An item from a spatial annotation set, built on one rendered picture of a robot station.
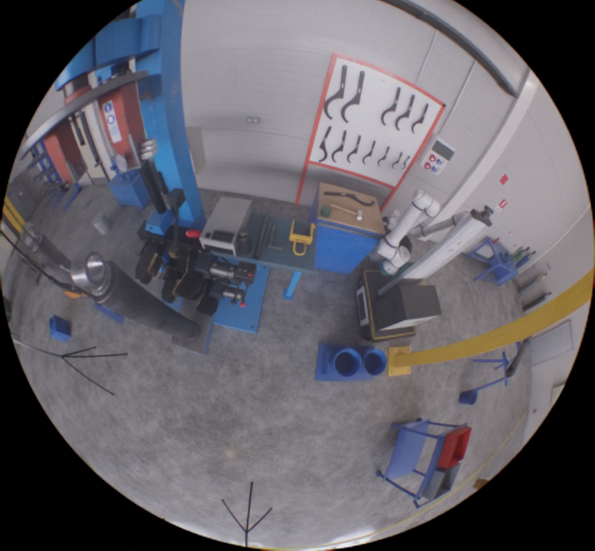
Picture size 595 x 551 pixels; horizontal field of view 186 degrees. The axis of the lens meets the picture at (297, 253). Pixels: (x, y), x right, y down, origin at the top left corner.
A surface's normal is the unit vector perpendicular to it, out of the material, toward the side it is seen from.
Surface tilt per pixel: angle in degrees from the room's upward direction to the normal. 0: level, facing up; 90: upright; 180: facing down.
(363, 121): 90
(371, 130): 90
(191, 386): 0
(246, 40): 90
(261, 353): 0
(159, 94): 90
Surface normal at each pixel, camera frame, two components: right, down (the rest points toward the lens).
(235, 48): -0.11, 0.83
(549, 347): -0.98, -0.19
